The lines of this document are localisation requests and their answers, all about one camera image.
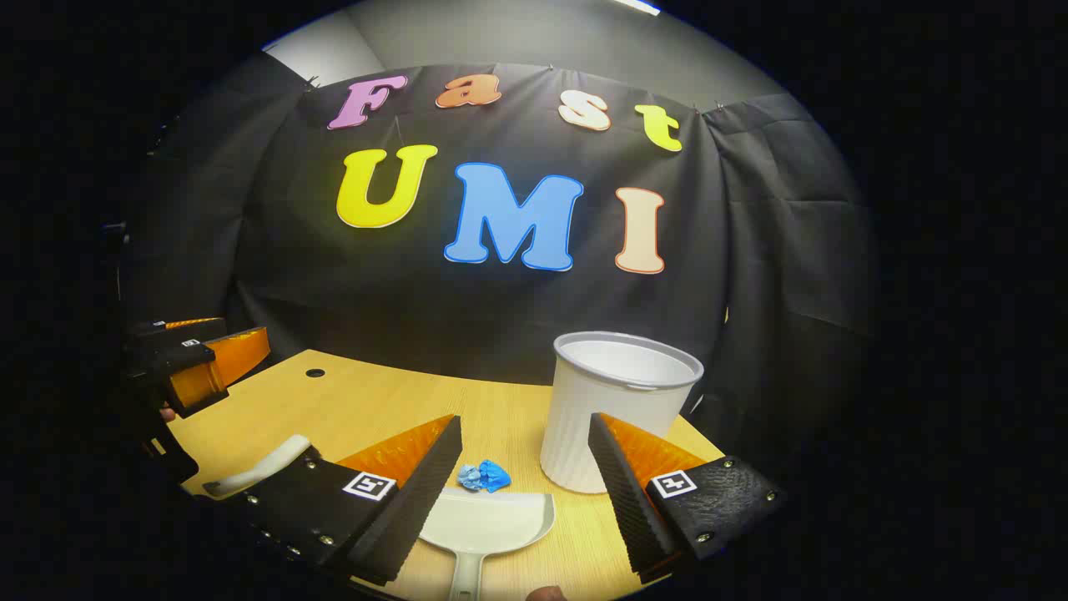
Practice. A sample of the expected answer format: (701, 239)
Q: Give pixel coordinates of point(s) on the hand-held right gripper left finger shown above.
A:
(417, 501)

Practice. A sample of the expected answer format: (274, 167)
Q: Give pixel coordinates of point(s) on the light blue paper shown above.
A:
(469, 477)

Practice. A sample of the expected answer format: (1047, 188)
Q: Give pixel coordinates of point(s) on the black backdrop cloth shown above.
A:
(501, 317)

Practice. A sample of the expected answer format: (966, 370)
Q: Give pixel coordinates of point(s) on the white plastic dustpan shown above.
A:
(492, 522)

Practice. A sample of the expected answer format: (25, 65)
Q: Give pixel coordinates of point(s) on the white ribbed garbage bin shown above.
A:
(584, 417)

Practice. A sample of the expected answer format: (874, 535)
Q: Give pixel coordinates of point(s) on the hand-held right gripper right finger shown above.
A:
(626, 501)

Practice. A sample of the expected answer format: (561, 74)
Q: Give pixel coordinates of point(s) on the dark blue paper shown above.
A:
(495, 476)

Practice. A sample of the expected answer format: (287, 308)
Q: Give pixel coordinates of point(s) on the wooden desktop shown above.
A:
(375, 409)

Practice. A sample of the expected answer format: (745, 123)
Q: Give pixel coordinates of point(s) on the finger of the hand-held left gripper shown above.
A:
(150, 330)
(167, 357)

